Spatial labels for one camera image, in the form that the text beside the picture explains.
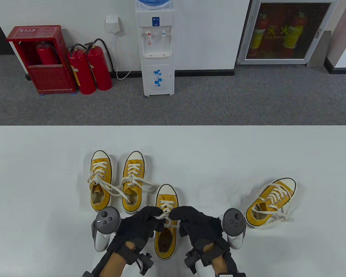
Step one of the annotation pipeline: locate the red extinguisher cabinet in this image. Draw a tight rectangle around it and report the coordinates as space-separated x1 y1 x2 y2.
6 25 77 95

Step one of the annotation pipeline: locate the dark grey hand controller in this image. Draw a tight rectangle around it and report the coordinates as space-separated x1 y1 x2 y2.
91 206 121 252
222 208 246 250

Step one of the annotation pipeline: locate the red yellow fire extinguisher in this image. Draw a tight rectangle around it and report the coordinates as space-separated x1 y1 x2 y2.
283 12 306 57
249 13 268 57

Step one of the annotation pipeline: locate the white power cable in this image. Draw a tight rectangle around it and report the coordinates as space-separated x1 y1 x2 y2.
112 32 140 80

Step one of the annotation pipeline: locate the yellow canvas shoe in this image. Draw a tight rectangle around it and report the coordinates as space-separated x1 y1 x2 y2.
122 151 146 215
245 178 296 228
90 150 115 214
154 184 179 259

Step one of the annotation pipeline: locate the white water dispenser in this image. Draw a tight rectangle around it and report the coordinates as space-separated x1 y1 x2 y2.
135 3 175 97

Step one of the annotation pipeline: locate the person's left forearm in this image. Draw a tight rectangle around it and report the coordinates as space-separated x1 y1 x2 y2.
91 245 127 277

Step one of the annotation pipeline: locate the person's right hand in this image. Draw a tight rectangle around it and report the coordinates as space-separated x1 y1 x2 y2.
170 206 228 255

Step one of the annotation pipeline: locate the blue water bottle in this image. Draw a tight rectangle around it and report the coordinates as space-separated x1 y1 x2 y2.
136 0 171 9

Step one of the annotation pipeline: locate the person's left hand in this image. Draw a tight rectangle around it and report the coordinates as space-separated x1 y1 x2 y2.
107 206 164 255

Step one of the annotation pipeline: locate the white wall box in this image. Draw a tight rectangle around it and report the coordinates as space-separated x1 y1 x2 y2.
106 16 122 34

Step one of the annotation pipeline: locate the silver framed glass cabinet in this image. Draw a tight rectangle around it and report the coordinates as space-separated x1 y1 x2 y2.
236 0 339 65

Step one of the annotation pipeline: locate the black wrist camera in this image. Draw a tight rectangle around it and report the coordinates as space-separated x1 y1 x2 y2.
185 250 201 274
136 253 154 275

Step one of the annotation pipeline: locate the person's right forearm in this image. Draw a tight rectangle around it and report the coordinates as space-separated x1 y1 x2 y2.
209 248 240 277

